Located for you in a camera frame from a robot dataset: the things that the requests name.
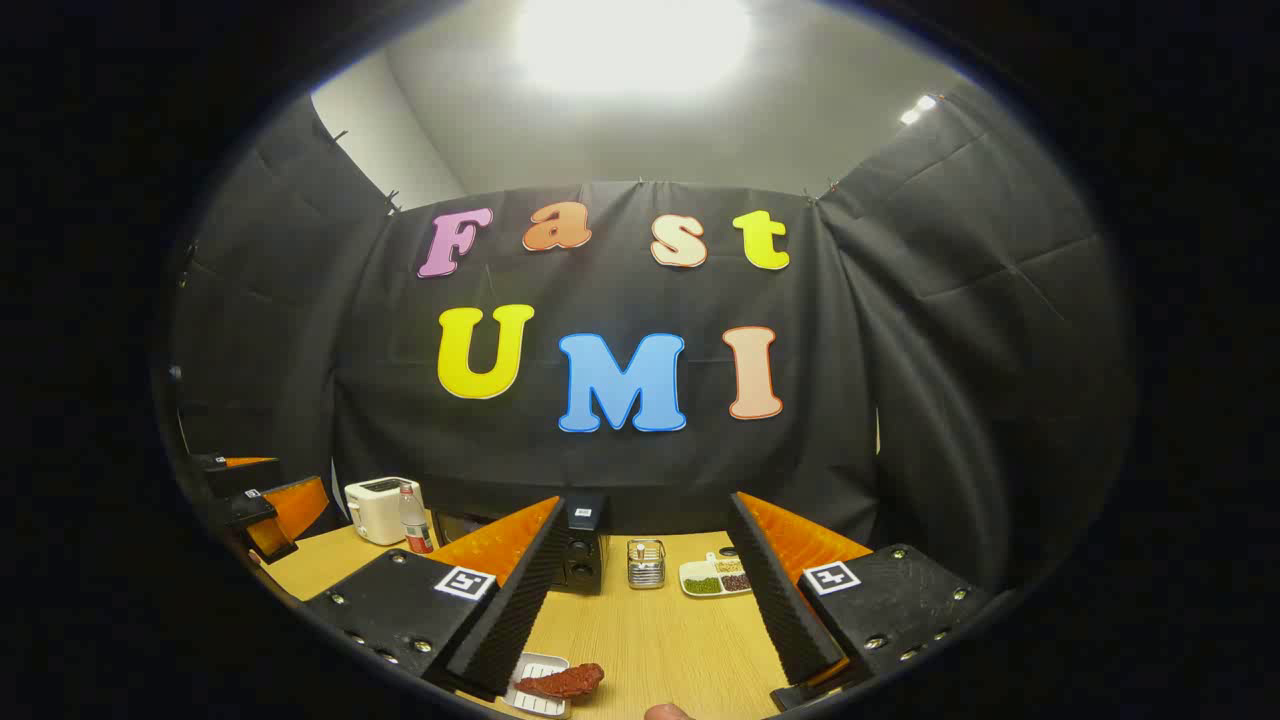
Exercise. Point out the white divided dish of beans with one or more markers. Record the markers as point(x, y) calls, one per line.
point(715, 580)

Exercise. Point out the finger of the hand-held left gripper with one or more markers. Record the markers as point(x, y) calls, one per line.
point(240, 475)
point(290, 510)

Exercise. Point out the white toaster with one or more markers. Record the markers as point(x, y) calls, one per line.
point(375, 510)

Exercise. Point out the black backdrop cloth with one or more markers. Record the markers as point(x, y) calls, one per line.
point(620, 460)

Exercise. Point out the clear bottle with red label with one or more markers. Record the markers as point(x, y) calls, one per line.
point(414, 525)

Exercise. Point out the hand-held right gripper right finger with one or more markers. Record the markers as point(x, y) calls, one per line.
point(775, 600)

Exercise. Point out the small ceiling spotlights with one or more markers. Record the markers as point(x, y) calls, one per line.
point(918, 108)

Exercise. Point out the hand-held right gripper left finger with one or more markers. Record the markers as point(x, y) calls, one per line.
point(520, 600)

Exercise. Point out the red-brown glazed meat piece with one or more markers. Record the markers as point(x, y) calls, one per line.
point(565, 682)

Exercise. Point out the small white ribbed tray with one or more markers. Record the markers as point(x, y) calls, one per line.
point(540, 700)

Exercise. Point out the large ceiling light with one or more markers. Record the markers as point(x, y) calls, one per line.
point(632, 40)

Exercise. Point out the black electric oven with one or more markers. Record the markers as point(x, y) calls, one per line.
point(585, 550)

